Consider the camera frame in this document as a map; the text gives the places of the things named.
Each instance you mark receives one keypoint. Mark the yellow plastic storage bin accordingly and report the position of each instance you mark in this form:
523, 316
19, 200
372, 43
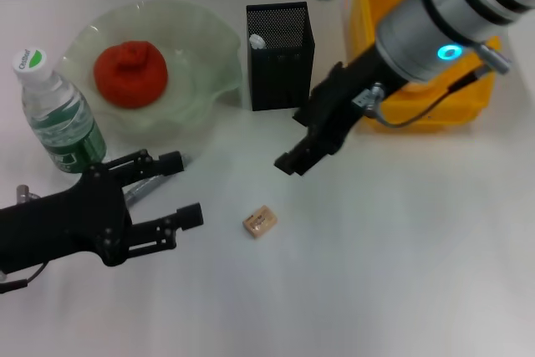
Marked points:
451, 110

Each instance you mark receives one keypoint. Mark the clear water bottle green label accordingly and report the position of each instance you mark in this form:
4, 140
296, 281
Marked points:
58, 123

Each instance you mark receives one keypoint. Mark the mint green pen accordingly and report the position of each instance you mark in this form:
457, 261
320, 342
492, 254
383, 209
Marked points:
257, 42

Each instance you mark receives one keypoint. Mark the red-orange fruit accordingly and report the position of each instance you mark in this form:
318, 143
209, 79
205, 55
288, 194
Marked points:
129, 77

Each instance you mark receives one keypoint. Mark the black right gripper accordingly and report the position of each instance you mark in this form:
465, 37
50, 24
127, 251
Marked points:
342, 98

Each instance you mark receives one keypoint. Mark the black mesh pen holder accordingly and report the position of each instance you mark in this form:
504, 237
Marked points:
280, 77

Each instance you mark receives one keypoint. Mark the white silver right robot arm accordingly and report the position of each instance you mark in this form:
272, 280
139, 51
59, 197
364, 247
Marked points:
439, 18

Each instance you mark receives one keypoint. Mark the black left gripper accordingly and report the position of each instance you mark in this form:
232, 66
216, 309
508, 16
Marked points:
62, 223

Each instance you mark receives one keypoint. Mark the grey marker pen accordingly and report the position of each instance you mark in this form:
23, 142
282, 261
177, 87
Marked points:
142, 190

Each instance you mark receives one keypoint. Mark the wavy clear glass fruit plate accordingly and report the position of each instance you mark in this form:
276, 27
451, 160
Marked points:
192, 39

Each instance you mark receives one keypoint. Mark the small tan eraser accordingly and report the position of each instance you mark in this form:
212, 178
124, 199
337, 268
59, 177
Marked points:
260, 222

